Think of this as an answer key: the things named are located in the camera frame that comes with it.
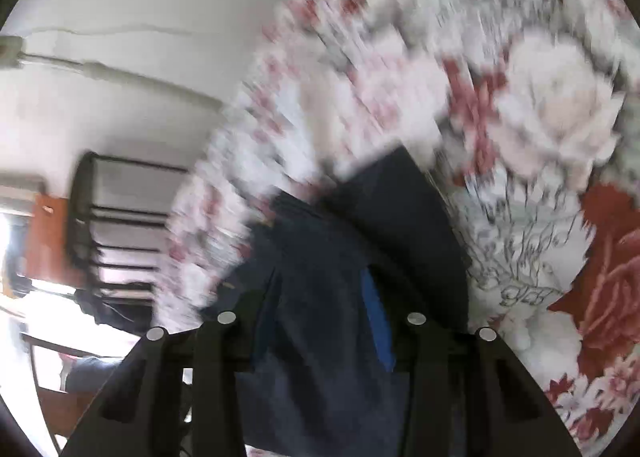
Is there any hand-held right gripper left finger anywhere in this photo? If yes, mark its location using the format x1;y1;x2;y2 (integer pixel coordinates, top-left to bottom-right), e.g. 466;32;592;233
60;289;281;457

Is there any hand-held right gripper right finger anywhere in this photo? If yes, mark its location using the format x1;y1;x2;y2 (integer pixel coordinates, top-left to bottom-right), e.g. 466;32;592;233
360;267;583;457

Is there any navy cardigan with yellow trim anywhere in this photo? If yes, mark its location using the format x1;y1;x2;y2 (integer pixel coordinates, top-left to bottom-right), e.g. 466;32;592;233
200;144;471;457

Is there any dark green cushion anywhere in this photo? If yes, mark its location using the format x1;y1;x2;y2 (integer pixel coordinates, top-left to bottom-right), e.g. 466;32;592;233
62;356;126;394

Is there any black metal rack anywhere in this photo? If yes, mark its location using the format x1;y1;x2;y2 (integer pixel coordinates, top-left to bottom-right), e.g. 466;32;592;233
67;152;191;325

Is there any orange box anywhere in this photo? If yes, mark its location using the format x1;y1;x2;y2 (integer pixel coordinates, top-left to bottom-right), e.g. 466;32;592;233
25;192;76;283

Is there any floral blanket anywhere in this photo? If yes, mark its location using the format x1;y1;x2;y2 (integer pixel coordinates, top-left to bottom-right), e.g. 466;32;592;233
150;0;640;457

